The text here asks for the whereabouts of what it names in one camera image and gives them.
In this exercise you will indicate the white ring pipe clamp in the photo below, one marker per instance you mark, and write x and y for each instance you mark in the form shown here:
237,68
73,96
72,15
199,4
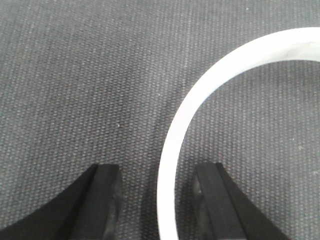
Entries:
296,44

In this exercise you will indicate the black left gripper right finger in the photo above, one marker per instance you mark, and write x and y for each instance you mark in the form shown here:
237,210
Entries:
224,212

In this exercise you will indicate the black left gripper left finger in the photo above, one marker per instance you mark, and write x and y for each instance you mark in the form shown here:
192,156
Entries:
88,209

